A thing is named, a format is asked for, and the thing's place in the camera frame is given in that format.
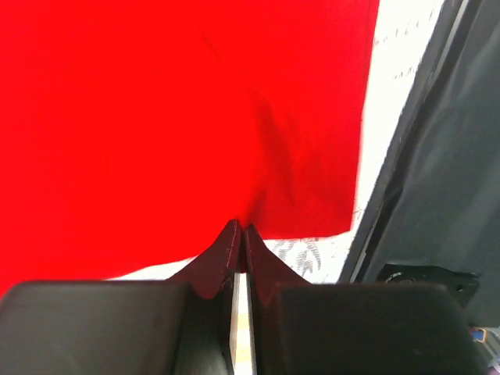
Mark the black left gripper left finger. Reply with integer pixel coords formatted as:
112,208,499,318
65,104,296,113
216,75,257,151
1,220,242,374

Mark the red t shirt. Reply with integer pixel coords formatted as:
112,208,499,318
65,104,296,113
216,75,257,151
1,1,379,291

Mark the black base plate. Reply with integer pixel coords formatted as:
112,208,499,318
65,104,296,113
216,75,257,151
337,0,500,375

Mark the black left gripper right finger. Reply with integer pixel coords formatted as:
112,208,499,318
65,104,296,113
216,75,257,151
245,227,487,374

